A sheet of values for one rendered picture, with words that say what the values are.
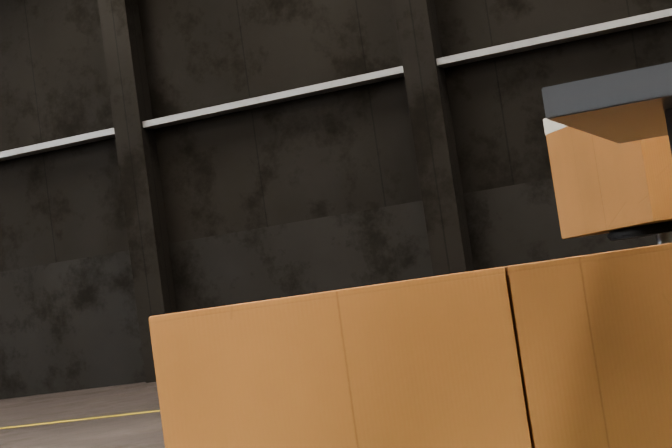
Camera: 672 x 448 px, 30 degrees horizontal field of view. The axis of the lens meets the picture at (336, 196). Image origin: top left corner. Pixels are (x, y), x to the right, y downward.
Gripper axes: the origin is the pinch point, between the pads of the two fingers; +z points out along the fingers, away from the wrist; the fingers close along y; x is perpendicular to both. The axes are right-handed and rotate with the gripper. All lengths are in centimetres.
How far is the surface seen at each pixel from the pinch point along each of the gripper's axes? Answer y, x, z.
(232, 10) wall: 726, -656, 156
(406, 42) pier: 539, -680, 188
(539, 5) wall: 443, -749, 169
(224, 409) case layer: -3, 50, 60
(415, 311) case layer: -24, 23, 50
